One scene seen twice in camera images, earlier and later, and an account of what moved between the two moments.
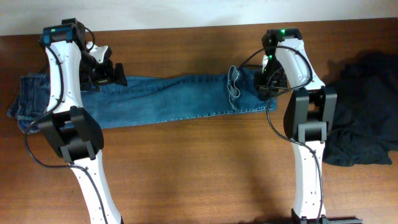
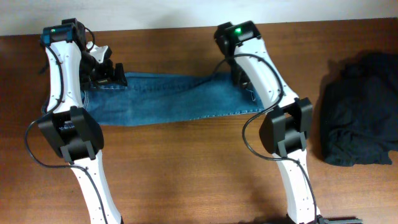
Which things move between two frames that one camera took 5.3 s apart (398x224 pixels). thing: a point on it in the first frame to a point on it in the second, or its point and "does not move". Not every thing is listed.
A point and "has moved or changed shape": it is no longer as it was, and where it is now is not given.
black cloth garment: x=366 y=129 does not move
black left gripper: x=107 y=75 does not move
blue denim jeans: x=148 y=99 has moved or changed shape
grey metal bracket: x=325 y=221 does not move
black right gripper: x=266 y=88 to x=238 y=79
